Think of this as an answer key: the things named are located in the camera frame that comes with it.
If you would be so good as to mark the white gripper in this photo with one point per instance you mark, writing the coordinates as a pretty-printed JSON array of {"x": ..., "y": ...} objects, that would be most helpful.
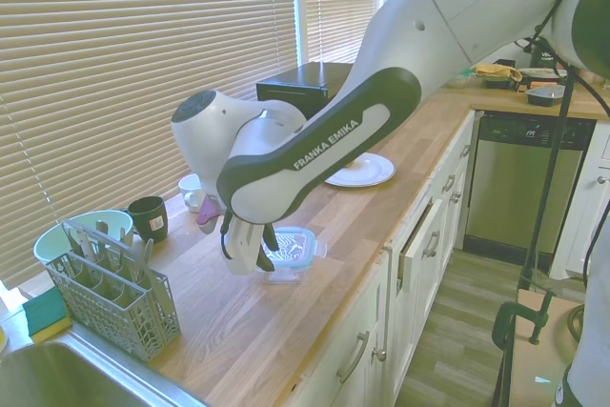
[{"x": 240, "y": 250}]

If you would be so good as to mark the clear lid with teal seal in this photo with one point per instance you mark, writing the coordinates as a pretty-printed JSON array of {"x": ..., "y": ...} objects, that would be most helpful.
[{"x": 293, "y": 245}]

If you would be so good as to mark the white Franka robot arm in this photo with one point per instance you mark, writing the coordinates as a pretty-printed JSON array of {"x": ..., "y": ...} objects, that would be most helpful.
[{"x": 333, "y": 140}]

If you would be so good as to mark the clear glass food container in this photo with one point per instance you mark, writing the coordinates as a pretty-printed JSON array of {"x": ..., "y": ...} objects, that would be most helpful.
[{"x": 290, "y": 276}]

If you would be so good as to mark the black food tray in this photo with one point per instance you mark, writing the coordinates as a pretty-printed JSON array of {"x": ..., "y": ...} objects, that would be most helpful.
[{"x": 545, "y": 97}]

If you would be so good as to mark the purple object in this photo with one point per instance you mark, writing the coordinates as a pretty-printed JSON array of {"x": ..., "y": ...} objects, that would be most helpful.
[{"x": 209, "y": 216}]

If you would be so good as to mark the white mug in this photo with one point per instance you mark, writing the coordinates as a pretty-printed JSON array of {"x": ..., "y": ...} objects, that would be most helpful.
[{"x": 190, "y": 192}]

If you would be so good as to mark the white kitchen cabinet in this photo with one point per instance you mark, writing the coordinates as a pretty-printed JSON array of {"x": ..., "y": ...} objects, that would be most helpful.
[{"x": 372, "y": 311}]

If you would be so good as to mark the black cup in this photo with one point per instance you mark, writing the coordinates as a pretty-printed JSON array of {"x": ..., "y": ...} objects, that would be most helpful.
[{"x": 150, "y": 221}]

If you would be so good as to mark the white dinner plate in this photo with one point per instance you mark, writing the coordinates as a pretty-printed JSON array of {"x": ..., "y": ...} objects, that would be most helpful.
[{"x": 372, "y": 171}]

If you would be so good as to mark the round metal cabinet knob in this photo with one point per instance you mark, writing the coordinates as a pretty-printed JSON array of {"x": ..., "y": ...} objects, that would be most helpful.
[
  {"x": 455, "y": 197},
  {"x": 381, "y": 354}
]

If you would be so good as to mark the grey plastic utensil basket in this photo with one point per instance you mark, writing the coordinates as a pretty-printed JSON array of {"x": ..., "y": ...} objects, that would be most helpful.
[{"x": 119, "y": 316}]

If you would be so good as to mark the black countertop appliance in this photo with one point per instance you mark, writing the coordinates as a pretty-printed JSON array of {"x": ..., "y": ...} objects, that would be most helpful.
[{"x": 305, "y": 80}]

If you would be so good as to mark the mint green bowl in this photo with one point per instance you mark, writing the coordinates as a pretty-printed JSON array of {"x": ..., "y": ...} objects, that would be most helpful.
[{"x": 52, "y": 245}]

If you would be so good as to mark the yellow green sponge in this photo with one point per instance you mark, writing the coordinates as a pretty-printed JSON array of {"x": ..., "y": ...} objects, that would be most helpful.
[{"x": 45, "y": 314}]

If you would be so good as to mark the stainless steel sink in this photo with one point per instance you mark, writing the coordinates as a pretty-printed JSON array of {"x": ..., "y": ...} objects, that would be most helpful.
[{"x": 71, "y": 378}]

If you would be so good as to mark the stainless steel dishwasher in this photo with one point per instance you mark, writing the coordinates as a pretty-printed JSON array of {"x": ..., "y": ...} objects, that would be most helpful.
[{"x": 505, "y": 188}]

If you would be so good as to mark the dark green clamp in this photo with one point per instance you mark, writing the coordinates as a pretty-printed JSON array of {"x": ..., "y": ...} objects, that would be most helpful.
[{"x": 502, "y": 326}]

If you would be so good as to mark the yellow cloth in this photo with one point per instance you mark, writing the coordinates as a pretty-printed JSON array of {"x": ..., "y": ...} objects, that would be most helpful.
[{"x": 495, "y": 71}]

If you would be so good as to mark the person in grey shirt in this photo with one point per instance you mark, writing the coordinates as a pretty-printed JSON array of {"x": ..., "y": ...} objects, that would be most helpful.
[{"x": 598, "y": 321}]

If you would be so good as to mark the black camera stand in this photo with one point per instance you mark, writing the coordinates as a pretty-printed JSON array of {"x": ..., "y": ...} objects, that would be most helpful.
[{"x": 548, "y": 178}]

